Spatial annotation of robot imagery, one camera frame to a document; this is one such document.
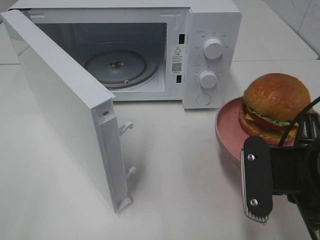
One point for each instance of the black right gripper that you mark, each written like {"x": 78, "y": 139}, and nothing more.
{"x": 308, "y": 201}

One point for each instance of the pink round plate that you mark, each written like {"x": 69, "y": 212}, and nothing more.
{"x": 229, "y": 132}

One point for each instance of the burger with lettuce and tomato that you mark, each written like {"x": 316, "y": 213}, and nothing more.
{"x": 270, "y": 104}

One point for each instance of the round white door button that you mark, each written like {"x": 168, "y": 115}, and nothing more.
{"x": 203, "y": 99}

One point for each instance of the white microwave door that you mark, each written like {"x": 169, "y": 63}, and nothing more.
{"x": 79, "y": 108}

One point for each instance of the white lower microwave knob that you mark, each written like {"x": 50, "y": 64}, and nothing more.
{"x": 207, "y": 79}

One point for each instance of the white microwave knob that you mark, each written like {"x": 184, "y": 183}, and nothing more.
{"x": 213, "y": 48}
{"x": 207, "y": 79}

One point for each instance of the white upper microwave knob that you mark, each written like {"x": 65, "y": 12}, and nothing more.
{"x": 213, "y": 48}

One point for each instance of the white microwave oven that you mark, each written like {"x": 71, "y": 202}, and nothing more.
{"x": 173, "y": 31}

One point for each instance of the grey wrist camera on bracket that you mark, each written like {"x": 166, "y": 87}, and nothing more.
{"x": 268, "y": 171}

